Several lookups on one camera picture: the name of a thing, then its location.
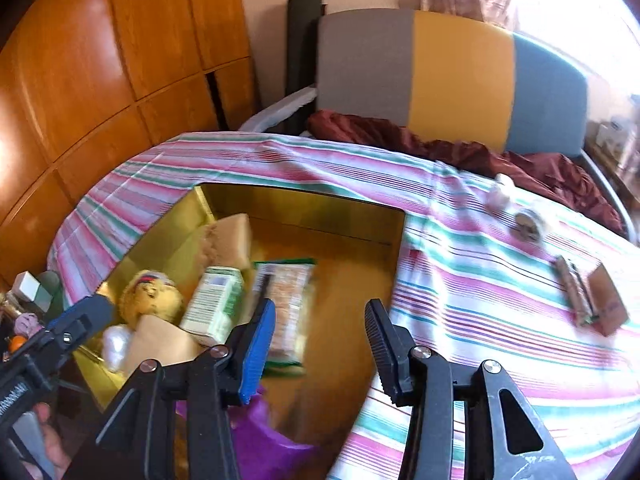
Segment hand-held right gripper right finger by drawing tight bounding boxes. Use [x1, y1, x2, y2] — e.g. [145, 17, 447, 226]
[364, 299, 581, 480]

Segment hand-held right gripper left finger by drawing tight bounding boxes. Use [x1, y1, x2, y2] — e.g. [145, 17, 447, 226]
[65, 299, 277, 480]

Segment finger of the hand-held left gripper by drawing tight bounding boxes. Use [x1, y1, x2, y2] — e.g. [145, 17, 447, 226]
[47, 296, 115, 361]

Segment yellow plush toy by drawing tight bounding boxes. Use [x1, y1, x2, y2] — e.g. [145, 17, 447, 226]
[117, 269, 185, 328]

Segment clear cracker packet green edges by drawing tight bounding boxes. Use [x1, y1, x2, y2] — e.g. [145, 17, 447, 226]
[250, 258, 318, 376]

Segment small cream box green print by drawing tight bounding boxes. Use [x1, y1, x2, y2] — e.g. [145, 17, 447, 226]
[179, 266, 246, 348]

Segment golden box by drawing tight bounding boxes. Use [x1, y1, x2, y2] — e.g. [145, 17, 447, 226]
[72, 183, 407, 480]

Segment purple snack packet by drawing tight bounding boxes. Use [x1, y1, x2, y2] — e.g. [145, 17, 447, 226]
[172, 392, 326, 480]

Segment yellow sponge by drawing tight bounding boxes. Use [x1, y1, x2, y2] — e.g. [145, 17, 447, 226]
[192, 213, 253, 273]

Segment person's left hand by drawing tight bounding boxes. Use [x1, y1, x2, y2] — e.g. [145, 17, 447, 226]
[32, 404, 72, 480]

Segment pink figurine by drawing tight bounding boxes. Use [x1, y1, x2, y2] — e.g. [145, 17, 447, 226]
[14, 312, 45, 337]

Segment white green small box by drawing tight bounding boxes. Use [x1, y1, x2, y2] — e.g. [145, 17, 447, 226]
[15, 271, 62, 311]

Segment round tape roll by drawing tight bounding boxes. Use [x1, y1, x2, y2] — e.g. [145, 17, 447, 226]
[515, 207, 551, 243]

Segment narrow snack packet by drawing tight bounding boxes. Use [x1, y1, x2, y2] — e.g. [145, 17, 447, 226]
[556, 255, 600, 328]

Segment maroon blanket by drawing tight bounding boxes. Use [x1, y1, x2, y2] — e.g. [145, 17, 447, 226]
[306, 111, 626, 236]

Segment brown cardboard box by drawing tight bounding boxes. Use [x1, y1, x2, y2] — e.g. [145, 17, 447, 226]
[587, 262, 630, 337]

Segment wooden wardrobe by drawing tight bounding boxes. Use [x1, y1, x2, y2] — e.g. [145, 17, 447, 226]
[0, 0, 261, 286]

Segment multicolour sofa chair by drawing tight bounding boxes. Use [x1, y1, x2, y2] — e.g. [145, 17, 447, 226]
[240, 9, 638, 241]

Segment wooden desk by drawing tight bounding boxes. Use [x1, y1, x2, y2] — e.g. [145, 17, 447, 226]
[585, 135, 640, 211]

